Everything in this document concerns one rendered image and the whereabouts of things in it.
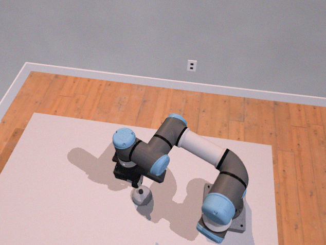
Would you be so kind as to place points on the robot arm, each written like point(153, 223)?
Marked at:
point(224, 201)

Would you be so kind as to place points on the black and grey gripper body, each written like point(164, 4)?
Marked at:
point(124, 173)

